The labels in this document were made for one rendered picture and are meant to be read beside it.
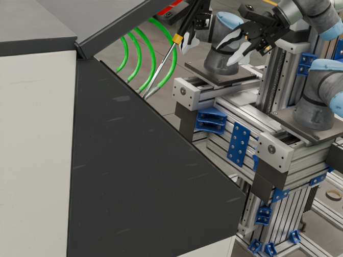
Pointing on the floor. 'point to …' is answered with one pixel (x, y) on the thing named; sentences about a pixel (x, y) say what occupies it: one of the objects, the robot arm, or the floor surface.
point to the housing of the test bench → (34, 129)
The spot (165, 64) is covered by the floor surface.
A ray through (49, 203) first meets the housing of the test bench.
